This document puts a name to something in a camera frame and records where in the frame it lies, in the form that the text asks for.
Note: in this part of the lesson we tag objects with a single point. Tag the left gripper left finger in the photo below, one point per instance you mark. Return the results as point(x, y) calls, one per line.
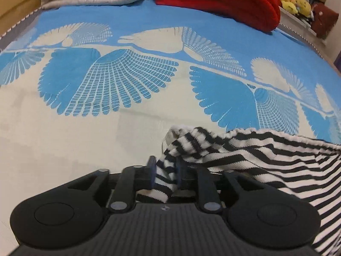
point(126, 184)

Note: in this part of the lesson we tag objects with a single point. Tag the wooden bed frame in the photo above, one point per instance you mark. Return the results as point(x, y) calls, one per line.
point(16, 2)

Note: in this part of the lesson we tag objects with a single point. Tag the black white striped garment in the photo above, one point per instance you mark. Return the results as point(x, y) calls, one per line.
point(304, 167)

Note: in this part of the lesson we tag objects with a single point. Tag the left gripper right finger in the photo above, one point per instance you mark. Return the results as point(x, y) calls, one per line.
point(199, 180)

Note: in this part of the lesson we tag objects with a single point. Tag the yellow plush toys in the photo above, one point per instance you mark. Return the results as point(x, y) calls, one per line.
point(297, 7)

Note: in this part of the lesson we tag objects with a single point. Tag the blue white patterned bedsheet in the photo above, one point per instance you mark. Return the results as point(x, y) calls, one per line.
point(91, 87)

